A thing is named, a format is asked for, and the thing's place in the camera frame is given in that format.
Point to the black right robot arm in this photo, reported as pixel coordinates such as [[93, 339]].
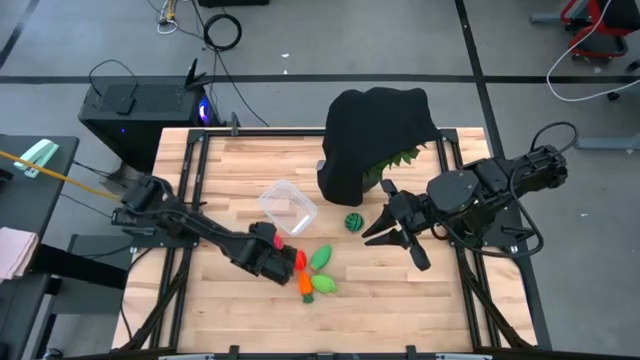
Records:
[[500, 180]]

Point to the mint green stapler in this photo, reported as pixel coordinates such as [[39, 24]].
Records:
[[36, 156]]

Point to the black wifi antenna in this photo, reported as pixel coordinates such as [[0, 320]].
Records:
[[194, 77]]

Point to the dark plant pot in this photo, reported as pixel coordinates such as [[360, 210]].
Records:
[[371, 186]]

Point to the black computer tower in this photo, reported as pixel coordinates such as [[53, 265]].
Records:
[[140, 120]]

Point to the green leafy plant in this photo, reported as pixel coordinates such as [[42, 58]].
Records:
[[395, 159]]

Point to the black box at floor edge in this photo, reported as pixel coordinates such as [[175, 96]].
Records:
[[232, 2]]

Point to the striped green toy watermelon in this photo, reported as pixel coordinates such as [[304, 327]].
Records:
[[354, 222]]

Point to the pink toy strawberry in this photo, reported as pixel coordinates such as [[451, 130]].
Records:
[[278, 242]]

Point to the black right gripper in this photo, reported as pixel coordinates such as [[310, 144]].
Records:
[[412, 212]]

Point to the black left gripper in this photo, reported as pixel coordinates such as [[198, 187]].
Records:
[[260, 257]]

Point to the dark green toy cucumber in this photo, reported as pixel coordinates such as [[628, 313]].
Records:
[[320, 257]]

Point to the black side table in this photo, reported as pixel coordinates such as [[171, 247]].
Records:
[[30, 210]]

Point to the black cloth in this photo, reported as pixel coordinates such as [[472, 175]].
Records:
[[375, 130]]

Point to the black metal table frame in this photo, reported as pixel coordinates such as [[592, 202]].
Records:
[[280, 133]]

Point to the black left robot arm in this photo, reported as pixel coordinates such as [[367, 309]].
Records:
[[200, 230]]

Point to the orange toy carrot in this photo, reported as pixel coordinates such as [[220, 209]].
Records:
[[305, 284]]

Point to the pink cloth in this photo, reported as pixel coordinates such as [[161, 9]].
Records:
[[15, 252]]

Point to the light green toy mango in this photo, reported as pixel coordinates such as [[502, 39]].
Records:
[[324, 283]]

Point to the clear plastic tupperware container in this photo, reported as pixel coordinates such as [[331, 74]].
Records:
[[287, 207]]

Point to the red and black cart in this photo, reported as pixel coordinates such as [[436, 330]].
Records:
[[600, 47]]

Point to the grey desk foot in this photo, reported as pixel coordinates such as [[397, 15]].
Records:
[[607, 143]]

